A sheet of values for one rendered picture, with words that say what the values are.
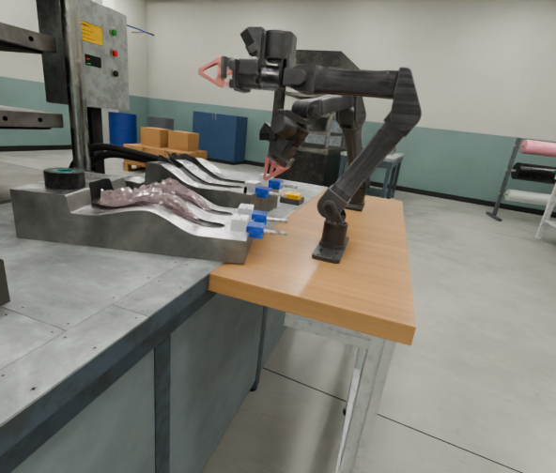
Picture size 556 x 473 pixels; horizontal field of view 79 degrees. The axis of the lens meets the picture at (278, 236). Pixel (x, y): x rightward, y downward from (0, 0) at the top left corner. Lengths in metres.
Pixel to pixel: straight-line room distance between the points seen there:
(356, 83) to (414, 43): 6.89
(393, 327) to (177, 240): 0.47
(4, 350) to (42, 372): 0.07
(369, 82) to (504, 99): 6.83
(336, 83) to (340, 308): 0.50
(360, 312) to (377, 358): 0.12
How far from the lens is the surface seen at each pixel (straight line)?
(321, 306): 0.64
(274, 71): 0.89
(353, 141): 1.34
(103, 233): 0.82
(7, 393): 0.49
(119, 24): 1.86
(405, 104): 0.81
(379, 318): 0.64
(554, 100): 7.76
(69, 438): 0.64
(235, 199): 1.03
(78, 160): 1.52
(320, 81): 0.85
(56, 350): 0.53
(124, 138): 8.30
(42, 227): 0.89
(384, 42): 7.79
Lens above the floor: 1.10
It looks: 19 degrees down
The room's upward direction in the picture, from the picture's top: 7 degrees clockwise
